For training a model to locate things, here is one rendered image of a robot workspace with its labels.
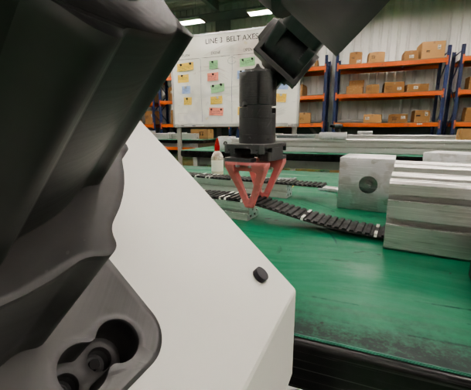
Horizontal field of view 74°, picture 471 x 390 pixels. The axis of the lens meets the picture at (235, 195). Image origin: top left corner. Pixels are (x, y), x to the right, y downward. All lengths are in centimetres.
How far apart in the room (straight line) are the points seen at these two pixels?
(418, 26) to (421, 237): 1109
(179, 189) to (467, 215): 33
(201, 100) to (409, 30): 856
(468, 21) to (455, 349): 1144
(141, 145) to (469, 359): 25
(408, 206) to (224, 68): 337
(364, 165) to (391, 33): 1078
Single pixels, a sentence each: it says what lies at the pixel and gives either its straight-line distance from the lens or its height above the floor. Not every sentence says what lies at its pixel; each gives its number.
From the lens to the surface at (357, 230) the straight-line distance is 47.
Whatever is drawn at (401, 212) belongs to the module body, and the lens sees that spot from 42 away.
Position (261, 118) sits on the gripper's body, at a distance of 48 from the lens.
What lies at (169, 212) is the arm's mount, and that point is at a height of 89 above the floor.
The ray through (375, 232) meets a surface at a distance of 46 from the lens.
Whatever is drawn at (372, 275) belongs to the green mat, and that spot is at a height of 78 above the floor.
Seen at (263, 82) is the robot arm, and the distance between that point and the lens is 48.
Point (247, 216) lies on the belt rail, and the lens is 51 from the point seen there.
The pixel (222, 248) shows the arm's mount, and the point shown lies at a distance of 16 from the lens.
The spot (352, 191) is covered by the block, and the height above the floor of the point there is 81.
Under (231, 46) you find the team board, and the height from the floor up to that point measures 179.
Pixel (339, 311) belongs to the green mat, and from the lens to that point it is 28.
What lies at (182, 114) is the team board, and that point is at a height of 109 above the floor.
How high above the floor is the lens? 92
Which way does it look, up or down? 12 degrees down
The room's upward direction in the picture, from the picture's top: straight up
